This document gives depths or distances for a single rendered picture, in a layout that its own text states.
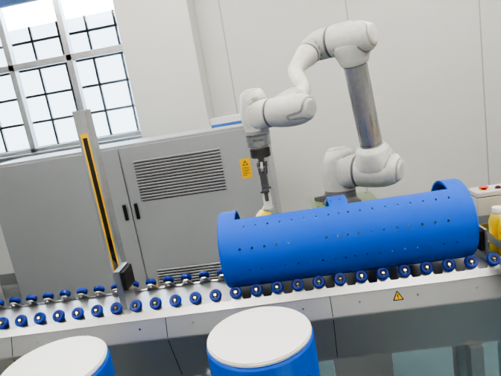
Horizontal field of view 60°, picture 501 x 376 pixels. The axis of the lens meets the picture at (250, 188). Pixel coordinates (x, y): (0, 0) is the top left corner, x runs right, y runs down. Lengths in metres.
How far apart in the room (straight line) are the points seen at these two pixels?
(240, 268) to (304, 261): 0.22
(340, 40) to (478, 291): 1.08
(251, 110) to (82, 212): 2.24
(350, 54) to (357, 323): 1.05
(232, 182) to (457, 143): 2.37
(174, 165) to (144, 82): 1.26
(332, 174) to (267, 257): 0.77
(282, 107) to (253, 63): 2.88
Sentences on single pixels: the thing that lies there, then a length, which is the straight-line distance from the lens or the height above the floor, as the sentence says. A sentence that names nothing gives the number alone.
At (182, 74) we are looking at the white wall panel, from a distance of 4.14.
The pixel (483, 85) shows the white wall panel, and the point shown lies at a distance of 4.66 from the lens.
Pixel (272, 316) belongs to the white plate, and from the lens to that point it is 1.27.
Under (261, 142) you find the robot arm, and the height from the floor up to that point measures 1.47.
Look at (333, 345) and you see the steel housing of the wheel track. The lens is 1.74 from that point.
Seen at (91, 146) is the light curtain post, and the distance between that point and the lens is 2.03.
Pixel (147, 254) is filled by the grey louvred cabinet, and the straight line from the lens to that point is 3.46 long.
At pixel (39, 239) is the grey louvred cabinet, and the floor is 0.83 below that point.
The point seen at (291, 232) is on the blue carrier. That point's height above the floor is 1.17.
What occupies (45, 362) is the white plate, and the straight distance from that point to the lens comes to 1.38.
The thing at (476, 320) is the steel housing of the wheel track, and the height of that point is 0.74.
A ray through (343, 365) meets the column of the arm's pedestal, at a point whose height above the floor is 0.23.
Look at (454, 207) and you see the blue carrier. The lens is 1.60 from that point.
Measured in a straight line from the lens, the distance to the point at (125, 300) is 1.78.
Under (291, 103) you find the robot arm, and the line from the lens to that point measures 1.47.
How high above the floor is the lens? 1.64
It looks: 12 degrees down
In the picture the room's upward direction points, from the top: 10 degrees counter-clockwise
